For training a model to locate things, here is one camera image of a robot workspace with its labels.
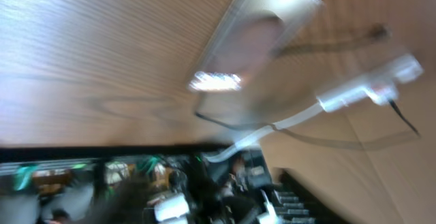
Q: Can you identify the white power strip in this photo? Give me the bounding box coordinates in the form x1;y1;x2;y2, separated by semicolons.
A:
316;54;424;112

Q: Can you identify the white power strip cord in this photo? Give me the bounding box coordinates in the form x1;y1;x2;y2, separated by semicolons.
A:
204;103;324;163

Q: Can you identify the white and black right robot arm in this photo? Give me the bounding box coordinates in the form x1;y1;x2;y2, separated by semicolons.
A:
186;149;272;224

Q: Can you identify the black USB charging cable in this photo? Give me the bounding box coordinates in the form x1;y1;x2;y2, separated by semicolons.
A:
193;22;422;152

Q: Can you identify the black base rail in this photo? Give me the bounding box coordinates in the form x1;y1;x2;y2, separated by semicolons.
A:
1;143;227;176

